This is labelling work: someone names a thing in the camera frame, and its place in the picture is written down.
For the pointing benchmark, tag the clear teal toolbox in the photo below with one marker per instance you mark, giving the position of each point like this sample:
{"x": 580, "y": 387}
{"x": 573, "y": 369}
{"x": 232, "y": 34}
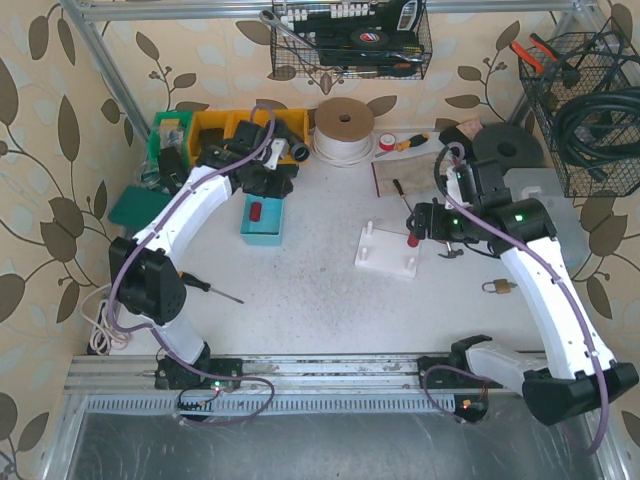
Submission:
{"x": 543, "y": 184}

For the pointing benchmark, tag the black handled claw hammer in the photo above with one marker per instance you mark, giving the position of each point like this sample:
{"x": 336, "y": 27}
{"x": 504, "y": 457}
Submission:
{"x": 451, "y": 252}

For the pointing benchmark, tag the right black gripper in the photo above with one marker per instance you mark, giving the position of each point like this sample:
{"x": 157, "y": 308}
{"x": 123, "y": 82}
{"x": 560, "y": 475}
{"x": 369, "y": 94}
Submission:
{"x": 425, "y": 226}

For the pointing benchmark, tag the orange handled pliers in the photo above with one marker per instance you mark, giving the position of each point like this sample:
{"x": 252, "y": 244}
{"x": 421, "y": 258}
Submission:
{"x": 539, "y": 45}

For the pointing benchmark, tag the white peg base plate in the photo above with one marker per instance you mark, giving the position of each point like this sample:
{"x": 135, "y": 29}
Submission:
{"x": 386, "y": 252}

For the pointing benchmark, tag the right wire basket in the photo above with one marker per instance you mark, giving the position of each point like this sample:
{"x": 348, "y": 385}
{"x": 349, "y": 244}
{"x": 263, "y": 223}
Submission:
{"x": 588, "y": 111}

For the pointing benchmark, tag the wire basket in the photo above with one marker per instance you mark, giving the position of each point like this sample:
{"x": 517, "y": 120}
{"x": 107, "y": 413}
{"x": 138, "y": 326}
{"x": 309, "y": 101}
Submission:
{"x": 588, "y": 111}
{"x": 333, "y": 41}

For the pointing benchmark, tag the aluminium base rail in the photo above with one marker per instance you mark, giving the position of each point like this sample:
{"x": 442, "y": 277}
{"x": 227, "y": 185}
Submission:
{"x": 275, "y": 385}

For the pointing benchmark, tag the brass padlock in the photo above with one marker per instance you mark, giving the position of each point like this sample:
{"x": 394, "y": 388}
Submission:
{"x": 498, "y": 286}

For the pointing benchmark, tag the red white tape roll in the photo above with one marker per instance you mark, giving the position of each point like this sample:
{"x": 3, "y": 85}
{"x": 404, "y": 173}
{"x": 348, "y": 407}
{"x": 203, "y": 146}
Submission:
{"x": 387, "y": 142}

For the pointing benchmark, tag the black sponge block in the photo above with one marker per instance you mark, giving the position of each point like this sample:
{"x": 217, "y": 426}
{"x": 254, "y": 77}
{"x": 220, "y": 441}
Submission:
{"x": 457, "y": 142}

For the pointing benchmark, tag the grey pipe fitting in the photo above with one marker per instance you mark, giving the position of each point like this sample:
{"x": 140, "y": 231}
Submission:
{"x": 298, "y": 149}

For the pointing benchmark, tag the yellow storage bins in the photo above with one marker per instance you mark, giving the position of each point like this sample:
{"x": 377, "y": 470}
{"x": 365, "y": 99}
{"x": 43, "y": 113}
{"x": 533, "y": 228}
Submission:
{"x": 297, "y": 120}

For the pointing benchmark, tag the black long screwdriver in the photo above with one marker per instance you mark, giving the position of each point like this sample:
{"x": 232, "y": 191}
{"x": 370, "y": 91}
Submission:
{"x": 191, "y": 280}

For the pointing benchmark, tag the red spring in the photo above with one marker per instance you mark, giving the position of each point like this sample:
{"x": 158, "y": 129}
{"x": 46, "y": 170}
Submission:
{"x": 413, "y": 241}
{"x": 255, "y": 212}

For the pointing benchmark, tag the teal plastic tray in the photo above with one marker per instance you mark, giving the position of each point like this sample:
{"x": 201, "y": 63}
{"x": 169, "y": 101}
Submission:
{"x": 268, "y": 232}

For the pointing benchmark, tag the black handheld meter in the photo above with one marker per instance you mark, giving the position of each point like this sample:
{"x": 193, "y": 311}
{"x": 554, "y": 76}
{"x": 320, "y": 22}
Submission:
{"x": 172, "y": 170}

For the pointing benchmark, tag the green storage bin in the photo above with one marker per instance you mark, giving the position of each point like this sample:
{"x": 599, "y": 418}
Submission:
{"x": 169, "y": 129}

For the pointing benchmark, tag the centre wire basket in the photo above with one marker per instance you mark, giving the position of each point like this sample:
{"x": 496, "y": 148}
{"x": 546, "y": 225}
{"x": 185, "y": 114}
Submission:
{"x": 333, "y": 41}

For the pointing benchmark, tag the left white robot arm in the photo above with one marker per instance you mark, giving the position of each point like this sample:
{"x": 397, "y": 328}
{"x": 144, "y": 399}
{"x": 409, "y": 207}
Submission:
{"x": 147, "y": 290}

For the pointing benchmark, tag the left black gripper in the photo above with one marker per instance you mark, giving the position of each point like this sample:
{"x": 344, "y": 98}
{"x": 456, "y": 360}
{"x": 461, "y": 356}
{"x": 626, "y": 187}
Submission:
{"x": 267, "y": 183}

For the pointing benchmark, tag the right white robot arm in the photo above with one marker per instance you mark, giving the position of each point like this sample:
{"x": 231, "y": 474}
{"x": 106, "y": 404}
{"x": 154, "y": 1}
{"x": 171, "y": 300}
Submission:
{"x": 578, "y": 373}

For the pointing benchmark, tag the small black yellow screwdriver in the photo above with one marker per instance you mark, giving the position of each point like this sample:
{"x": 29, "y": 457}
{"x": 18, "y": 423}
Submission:
{"x": 401, "y": 193}

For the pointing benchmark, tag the black disc spool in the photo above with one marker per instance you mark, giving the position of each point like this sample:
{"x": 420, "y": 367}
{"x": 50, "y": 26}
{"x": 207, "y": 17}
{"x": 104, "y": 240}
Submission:
{"x": 512, "y": 147}

